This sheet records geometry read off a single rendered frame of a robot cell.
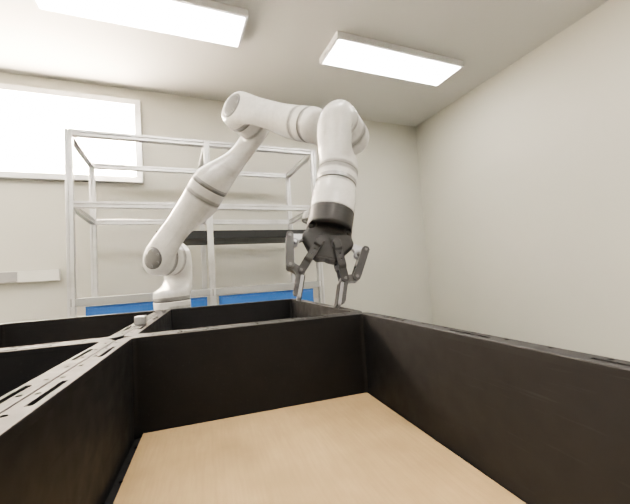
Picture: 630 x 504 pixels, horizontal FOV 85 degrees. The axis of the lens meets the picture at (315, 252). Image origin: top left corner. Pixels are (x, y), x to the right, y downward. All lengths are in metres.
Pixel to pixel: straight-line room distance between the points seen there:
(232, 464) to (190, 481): 0.03
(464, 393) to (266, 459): 0.17
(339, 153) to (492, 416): 0.44
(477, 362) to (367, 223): 3.73
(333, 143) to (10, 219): 3.22
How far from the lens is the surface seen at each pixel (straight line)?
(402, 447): 0.35
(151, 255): 0.95
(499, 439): 0.30
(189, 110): 3.75
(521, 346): 0.26
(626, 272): 3.21
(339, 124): 0.61
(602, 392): 0.24
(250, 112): 0.81
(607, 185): 3.27
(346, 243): 0.55
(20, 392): 0.26
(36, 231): 3.55
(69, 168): 2.67
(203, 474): 0.34
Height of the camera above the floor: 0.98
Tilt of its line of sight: 4 degrees up
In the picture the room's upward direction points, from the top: 4 degrees counter-clockwise
